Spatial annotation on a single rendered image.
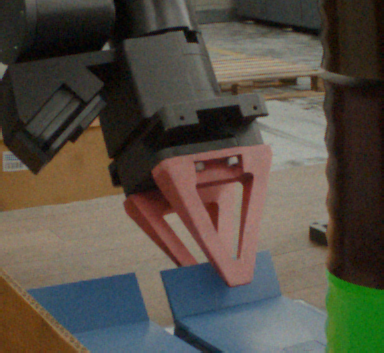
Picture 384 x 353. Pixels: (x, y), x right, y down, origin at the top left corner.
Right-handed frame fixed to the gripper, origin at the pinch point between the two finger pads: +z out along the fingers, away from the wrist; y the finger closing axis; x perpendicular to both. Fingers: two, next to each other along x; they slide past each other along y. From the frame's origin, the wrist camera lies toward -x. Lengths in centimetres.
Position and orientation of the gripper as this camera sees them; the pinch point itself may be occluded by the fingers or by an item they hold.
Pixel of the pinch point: (225, 279)
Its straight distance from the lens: 67.3
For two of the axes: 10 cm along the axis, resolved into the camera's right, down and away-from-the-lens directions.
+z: 2.7, 9.3, -2.4
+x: 8.9, -1.5, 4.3
